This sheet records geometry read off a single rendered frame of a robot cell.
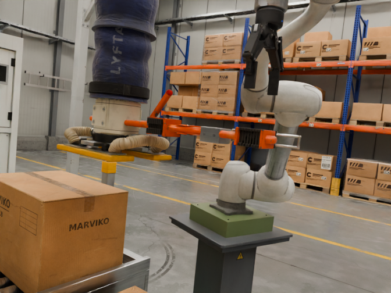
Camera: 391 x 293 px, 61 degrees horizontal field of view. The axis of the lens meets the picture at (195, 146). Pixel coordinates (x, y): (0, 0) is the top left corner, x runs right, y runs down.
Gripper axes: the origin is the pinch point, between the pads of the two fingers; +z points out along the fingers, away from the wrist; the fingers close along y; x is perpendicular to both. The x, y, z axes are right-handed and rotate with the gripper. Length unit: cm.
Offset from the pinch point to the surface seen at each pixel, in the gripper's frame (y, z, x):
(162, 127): 5.6, 13.7, -31.0
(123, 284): -17, 89, -69
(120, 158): 12, 26, -42
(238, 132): 5.3, 12.7, -2.8
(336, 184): -696, 119, -162
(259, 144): 5.8, 15.2, 4.1
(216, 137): 4.6, 14.9, -10.1
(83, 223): 4, 57, -73
